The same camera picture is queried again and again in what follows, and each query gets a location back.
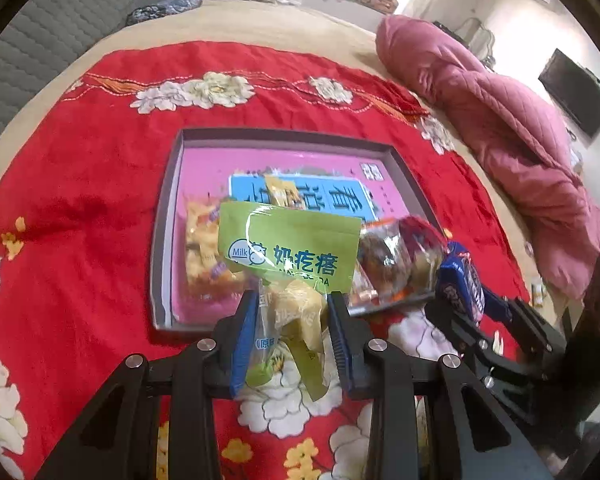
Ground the grey cardboard box tray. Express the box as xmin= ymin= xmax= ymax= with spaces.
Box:
xmin=150 ymin=128 xmax=443 ymax=332

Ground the beige bed sheet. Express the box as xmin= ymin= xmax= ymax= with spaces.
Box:
xmin=0 ymin=0 xmax=566 ymax=311

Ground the pink quilt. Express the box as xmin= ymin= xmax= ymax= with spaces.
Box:
xmin=375 ymin=15 xmax=600 ymax=301

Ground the clear bag of puffed snacks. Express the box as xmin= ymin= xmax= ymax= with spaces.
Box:
xmin=182 ymin=200 xmax=246 ymax=293

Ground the blue patterned cloth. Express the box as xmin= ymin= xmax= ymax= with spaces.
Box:
xmin=125 ymin=0 xmax=201 ymax=26

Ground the red snack packet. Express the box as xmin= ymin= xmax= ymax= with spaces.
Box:
xmin=395 ymin=216 xmax=446 ymax=261

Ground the green snack packet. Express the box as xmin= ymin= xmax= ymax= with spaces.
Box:
xmin=217 ymin=201 xmax=363 ymax=401

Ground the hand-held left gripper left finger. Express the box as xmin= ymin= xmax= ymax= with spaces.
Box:
xmin=32 ymin=290 xmax=261 ymax=480

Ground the blue cookie packet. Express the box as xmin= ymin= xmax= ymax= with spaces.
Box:
xmin=437 ymin=241 xmax=486 ymax=321

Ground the grey quilted headboard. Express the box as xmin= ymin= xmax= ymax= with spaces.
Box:
xmin=0 ymin=0 xmax=166 ymax=161

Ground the yellow snack packet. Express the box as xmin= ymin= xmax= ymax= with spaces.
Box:
xmin=264 ymin=176 xmax=306 ymax=208

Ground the red floral blanket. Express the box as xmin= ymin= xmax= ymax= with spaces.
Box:
xmin=0 ymin=40 xmax=531 ymax=480

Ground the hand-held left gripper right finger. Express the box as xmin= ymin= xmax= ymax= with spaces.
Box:
xmin=326 ymin=291 xmax=556 ymax=480

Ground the white metal rack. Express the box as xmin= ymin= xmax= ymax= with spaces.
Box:
xmin=450 ymin=17 xmax=496 ymax=68

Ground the black wall television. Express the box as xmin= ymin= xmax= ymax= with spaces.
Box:
xmin=537 ymin=49 xmax=600 ymax=138

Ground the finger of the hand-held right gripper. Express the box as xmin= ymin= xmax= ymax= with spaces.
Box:
xmin=422 ymin=300 xmax=486 ymax=361
xmin=475 ymin=285 xmax=566 ymax=356

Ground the clear orange-edged biscuit packet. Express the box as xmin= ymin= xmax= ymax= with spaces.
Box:
xmin=347 ymin=217 xmax=446 ymax=313

